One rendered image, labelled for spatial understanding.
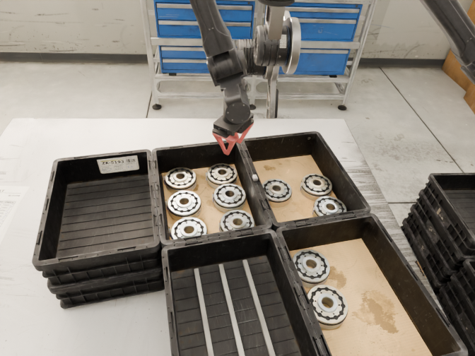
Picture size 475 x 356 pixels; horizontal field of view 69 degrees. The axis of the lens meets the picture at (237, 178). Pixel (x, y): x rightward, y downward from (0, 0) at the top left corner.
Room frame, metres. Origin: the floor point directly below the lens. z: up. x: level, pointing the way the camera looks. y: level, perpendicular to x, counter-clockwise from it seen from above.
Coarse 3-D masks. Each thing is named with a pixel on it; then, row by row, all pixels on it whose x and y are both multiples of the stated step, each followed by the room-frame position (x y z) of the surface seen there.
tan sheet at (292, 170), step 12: (300, 156) 1.03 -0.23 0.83; (264, 168) 0.95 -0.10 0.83; (276, 168) 0.95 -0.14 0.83; (288, 168) 0.95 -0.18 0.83; (300, 168) 0.96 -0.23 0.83; (312, 168) 0.96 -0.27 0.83; (264, 180) 0.88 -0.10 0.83; (288, 180) 0.89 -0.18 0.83; (300, 180) 0.89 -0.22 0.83; (300, 192) 0.83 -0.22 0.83; (288, 204) 0.78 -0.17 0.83; (300, 204) 0.78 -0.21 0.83; (312, 204) 0.78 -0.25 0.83; (276, 216) 0.72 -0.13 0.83; (288, 216) 0.72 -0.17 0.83; (300, 216) 0.73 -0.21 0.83; (312, 216) 0.73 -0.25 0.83
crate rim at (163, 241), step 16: (192, 144) 0.93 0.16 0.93; (208, 144) 0.94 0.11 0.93; (224, 144) 0.95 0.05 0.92; (240, 144) 0.95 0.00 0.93; (256, 192) 0.72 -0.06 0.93; (160, 208) 0.63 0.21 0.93; (160, 224) 0.58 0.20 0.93; (160, 240) 0.53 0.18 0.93; (176, 240) 0.53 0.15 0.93; (192, 240) 0.53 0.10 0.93
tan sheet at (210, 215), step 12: (204, 168) 0.92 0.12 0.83; (204, 180) 0.86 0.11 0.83; (168, 192) 0.79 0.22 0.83; (204, 192) 0.80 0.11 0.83; (204, 204) 0.75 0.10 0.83; (168, 216) 0.69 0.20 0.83; (204, 216) 0.70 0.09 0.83; (216, 216) 0.70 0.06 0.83; (168, 228) 0.65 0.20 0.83; (216, 228) 0.66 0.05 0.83
